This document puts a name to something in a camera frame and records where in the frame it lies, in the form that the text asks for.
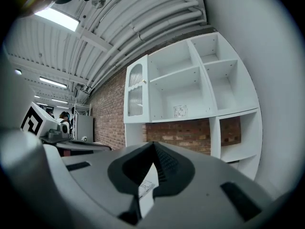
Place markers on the white ribbed glass cabinet door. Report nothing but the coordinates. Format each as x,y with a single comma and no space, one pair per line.
135,99

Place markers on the grey metal cabinet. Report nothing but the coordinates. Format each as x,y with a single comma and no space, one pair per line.
85,128

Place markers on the long ceiling tube light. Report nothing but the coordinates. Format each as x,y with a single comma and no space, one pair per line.
53,82

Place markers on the clear glass jar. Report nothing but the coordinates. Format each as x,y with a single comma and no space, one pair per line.
180,111

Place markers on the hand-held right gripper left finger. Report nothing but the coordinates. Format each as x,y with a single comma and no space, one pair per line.
100,175

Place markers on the square ceiling light panel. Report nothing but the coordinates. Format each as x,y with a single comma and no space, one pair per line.
57,19

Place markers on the small round ceiling lamp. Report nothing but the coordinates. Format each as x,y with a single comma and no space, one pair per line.
18,71

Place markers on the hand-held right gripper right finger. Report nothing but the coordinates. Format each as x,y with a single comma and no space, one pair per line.
209,175

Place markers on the small white flower plant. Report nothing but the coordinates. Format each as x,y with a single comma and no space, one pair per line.
84,138

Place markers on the white desk hutch shelving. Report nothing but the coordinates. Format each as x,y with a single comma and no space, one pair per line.
181,89

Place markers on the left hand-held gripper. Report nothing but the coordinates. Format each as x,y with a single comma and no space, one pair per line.
38,120

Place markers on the bundle of white ceiling pipes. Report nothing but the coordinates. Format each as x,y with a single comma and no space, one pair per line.
143,27

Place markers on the round silver ceiling fixture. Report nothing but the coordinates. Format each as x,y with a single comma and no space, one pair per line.
98,1

